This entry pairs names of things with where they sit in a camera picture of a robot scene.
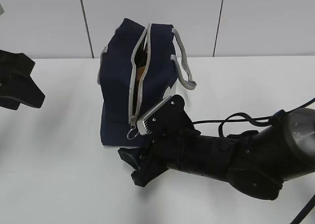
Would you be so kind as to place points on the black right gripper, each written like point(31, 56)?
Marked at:
point(183, 152)

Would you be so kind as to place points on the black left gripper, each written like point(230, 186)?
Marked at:
point(16, 84)

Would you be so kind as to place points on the navy and white lunch bag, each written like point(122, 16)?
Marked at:
point(123, 104)

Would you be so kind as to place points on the brown bread loaf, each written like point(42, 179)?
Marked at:
point(140, 60)

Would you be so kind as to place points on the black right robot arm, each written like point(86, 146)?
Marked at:
point(256, 163)

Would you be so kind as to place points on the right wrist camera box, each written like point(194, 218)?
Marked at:
point(167, 116)

